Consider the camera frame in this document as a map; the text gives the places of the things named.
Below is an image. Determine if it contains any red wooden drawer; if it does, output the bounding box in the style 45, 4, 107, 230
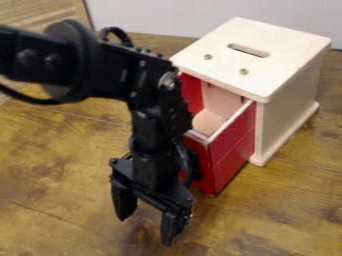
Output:
180, 74, 256, 195

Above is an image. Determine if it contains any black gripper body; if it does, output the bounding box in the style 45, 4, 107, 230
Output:
108, 146, 198, 219

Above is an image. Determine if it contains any white wooden drawer cabinet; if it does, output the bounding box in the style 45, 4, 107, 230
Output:
171, 17, 331, 166

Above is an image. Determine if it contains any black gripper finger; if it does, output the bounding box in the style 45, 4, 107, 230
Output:
111, 179, 137, 221
160, 209, 192, 246

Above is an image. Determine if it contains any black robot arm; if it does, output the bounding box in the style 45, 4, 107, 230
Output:
0, 20, 196, 246

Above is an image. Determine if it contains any black metal drawer handle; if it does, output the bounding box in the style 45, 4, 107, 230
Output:
177, 148, 202, 187

